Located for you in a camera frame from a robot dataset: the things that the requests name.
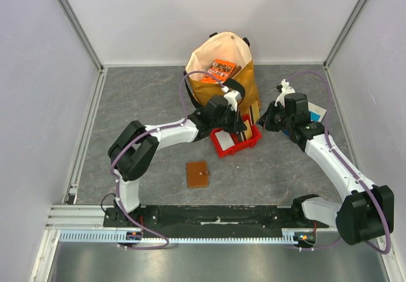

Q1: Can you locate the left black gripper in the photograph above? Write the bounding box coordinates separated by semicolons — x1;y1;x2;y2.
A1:
212;105;247;135

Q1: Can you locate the red plastic bin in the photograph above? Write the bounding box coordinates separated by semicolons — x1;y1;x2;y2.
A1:
209;115;262;158

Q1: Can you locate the blue white box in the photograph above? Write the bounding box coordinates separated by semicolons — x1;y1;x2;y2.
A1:
282;99;327;136

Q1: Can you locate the brown leather card holder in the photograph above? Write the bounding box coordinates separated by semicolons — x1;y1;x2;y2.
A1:
186;161;209;188

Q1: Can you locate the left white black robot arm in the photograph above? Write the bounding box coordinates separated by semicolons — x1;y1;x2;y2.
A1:
108;91;247;227

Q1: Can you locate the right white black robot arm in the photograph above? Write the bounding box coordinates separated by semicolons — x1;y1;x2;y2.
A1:
259;93;395;246

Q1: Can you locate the dark card stack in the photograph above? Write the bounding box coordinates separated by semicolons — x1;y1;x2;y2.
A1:
237;124;252;143

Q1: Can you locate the white card stack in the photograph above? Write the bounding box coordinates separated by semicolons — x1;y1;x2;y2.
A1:
215;131;235;151

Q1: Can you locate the orange snack box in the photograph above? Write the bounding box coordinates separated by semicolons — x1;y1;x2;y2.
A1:
200;59;237;84

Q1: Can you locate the yellow tote bag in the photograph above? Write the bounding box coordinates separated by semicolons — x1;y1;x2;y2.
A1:
184;32;261;114

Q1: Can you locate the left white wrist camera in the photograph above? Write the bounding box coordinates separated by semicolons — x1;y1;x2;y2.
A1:
221;86;242;112

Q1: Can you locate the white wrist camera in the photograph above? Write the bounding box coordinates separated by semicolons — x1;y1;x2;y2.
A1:
221;86;242;112
276;79;295;106

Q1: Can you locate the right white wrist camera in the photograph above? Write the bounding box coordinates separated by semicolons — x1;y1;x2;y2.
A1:
276;79;295;106

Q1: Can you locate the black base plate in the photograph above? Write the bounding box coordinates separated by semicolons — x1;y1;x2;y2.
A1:
103;204;331;236

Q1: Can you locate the white slotted cable duct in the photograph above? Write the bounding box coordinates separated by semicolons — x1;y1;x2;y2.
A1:
59;229;303;245

